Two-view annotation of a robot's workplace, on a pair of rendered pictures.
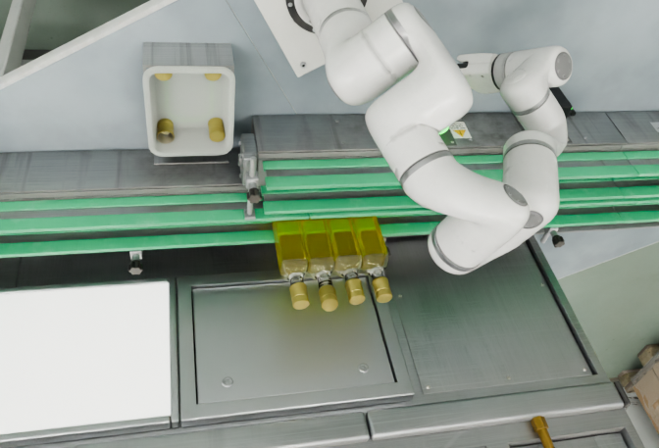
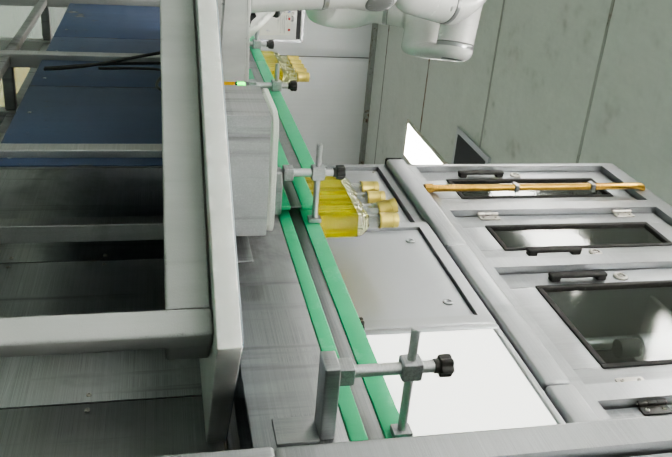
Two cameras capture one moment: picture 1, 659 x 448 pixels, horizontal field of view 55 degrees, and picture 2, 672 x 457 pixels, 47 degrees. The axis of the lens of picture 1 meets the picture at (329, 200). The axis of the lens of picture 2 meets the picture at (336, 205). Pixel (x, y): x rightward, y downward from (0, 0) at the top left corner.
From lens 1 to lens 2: 178 cm
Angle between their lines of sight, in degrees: 70
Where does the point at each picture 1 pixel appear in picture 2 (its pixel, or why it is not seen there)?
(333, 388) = (433, 254)
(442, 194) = not seen: outside the picture
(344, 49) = not seen: outside the picture
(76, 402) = (504, 382)
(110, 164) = (255, 289)
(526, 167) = not seen: outside the picture
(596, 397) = (402, 165)
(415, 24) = not seen: outside the picture
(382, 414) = (447, 237)
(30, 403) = (519, 411)
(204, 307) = (370, 315)
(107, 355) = not seen: hidden behind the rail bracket
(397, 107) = not seen: outside the picture
